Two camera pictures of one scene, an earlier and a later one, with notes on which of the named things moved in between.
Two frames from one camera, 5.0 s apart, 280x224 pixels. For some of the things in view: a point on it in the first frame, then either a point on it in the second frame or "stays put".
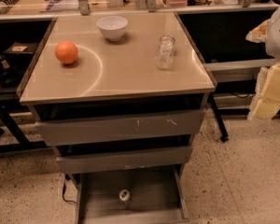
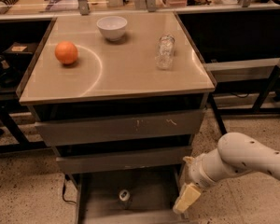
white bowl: (112, 27) stays put
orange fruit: (66, 52) stays put
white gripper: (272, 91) → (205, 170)
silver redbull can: (124, 199) stays put
